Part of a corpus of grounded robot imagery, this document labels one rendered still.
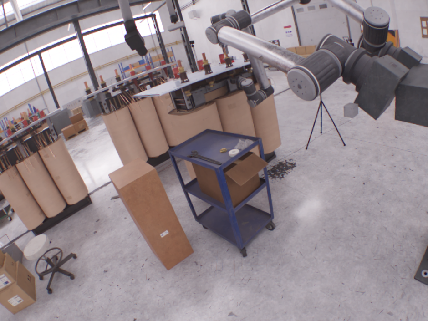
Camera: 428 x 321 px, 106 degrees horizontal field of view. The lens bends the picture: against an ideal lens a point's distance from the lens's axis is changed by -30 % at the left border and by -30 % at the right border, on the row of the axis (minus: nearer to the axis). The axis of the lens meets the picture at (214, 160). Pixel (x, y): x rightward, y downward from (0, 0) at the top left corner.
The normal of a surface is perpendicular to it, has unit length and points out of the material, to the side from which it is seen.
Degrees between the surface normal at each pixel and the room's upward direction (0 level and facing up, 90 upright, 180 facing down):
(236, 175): 26
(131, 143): 90
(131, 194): 90
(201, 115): 90
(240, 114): 90
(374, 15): 49
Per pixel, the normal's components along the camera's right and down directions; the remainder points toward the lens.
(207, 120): 0.60, 0.22
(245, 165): 0.05, -0.68
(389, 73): -0.80, 0.44
